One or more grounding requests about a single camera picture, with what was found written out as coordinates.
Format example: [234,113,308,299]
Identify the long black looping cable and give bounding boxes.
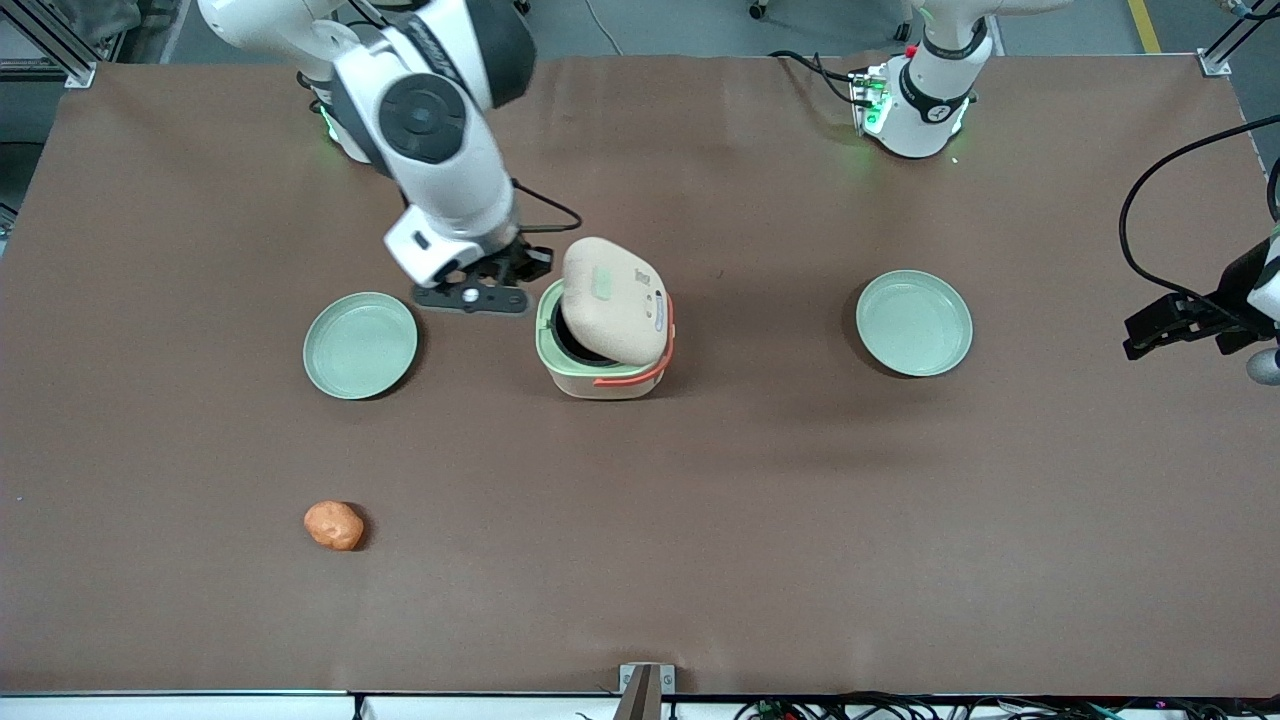
[1118,114,1280,302]

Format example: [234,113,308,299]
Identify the black left base cable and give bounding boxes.
[768,49,869,107]

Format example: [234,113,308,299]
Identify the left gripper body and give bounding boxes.
[1214,232,1280,355]

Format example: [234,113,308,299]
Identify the beige rice cooker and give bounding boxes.
[535,236,677,401]

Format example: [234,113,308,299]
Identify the grey metal camera bracket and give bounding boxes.
[618,663,677,720]

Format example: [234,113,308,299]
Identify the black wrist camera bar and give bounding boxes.
[412,283,529,315]

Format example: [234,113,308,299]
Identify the white table edge rail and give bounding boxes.
[0,689,1280,720]

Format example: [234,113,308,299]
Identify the pale green round plate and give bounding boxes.
[855,269,974,378]
[302,291,420,401]

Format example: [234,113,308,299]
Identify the brown table cover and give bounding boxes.
[0,54,1280,699]

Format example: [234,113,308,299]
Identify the black cable bundle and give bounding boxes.
[733,692,1280,720]

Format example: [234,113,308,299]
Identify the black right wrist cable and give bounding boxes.
[510,178,584,235]

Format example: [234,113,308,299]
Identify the orange potato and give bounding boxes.
[303,501,366,552]

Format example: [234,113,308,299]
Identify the aluminium frame profile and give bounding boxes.
[0,0,98,90]
[1197,0,1280,78]

